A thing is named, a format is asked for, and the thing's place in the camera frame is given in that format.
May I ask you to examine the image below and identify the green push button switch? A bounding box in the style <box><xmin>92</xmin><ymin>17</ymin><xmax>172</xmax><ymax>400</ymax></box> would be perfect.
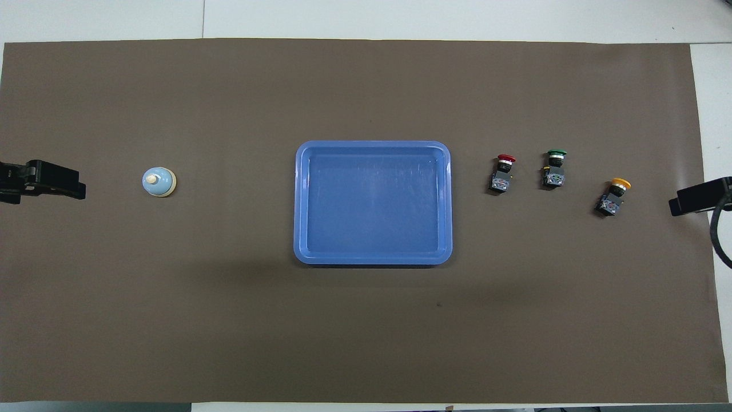
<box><xmin>542</xmin><ymin>149</ymin><xmax>568</xmax><ymax>189</ymax></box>

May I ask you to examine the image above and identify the yellow push button switch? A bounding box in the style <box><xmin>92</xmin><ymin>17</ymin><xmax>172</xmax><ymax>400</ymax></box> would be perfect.
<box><xmin>595</xmin><ymin>178</ymin><xmax>632</xmax><ymax>216</ymax></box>

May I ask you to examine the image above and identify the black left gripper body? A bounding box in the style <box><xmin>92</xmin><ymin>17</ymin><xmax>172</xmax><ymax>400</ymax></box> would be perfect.
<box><xmin>0</xmin><ymin>160</ymin><xmax>63</xmax><ymax>196</ymax></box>

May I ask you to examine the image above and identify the blue service bell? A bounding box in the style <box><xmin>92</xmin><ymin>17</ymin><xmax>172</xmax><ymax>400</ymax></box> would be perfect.
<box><xmin>142</xmin><ymin>166</ymin><xmax>177</xmax><ymax>198</ymax></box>

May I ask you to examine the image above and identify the blue plastic tray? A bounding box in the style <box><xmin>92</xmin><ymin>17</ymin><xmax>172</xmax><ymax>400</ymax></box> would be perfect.
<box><xmin>293</xmin><ymin>140</ymin><xmax>453</xmax><ymax>267</ymax></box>

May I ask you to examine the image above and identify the brown table mat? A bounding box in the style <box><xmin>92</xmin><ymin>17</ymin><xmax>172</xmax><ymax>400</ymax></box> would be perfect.
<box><xmin>0</xmin><ymin>38</ymin><xmax>727</xmax><ymax>404</ymax></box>

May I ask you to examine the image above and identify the red push button switch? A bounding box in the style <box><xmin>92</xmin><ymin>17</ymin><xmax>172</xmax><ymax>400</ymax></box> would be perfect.
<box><xmin>489</xmin><ymin>154</ymin><xmax>517</xmax><ymax>194</ymax></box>

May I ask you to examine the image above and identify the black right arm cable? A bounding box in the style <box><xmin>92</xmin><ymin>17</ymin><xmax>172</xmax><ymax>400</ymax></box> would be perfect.
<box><xmin>710</xmin><ymin>192</ymin><xmax>732</xmax><ymax>270</ymax></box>

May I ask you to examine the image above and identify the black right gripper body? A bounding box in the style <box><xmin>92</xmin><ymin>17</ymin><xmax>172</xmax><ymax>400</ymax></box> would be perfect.
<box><xmin>695</xmin><ymin>177</ymin><xmax>732</xmax><ymax>211</ymax></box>

